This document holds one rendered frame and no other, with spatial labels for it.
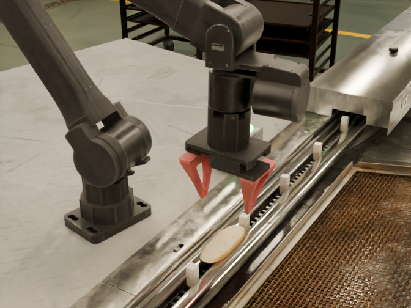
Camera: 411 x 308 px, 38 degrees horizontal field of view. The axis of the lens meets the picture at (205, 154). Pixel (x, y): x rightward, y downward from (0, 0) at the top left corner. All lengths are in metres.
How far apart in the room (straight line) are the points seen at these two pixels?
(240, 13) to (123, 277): 0.36
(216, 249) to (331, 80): 0.56
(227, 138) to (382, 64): 0.69
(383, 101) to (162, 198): 0.47
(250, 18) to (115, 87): 0.83
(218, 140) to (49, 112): 0.70
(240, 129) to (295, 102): 0.09
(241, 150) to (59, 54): 0.30
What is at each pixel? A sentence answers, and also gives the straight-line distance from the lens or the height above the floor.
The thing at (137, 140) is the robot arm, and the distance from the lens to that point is 0.90.
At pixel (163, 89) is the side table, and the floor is 0.82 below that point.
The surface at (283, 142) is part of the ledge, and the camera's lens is 1.13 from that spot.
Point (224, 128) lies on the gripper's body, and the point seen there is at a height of 1.04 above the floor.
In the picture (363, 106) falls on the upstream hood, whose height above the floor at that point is 0.90.
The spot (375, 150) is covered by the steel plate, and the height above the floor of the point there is 0.82.
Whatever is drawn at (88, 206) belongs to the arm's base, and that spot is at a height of 0.87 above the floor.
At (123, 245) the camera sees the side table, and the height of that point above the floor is 0.82.
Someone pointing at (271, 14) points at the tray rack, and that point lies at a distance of 3.40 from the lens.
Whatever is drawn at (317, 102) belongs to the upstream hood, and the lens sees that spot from 1.25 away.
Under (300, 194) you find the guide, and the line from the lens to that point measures 0.97.
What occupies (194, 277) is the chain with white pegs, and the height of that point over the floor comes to 0.86.
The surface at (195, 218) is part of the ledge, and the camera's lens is 0.90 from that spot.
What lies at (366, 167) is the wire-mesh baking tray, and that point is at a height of 0.90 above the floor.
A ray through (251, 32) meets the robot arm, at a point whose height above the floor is 1.16.
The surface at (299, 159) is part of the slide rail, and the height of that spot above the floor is 0.85.
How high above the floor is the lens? 1.36
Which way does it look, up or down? 27 degrees down
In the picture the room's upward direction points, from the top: 1 degrees counter-clockwise
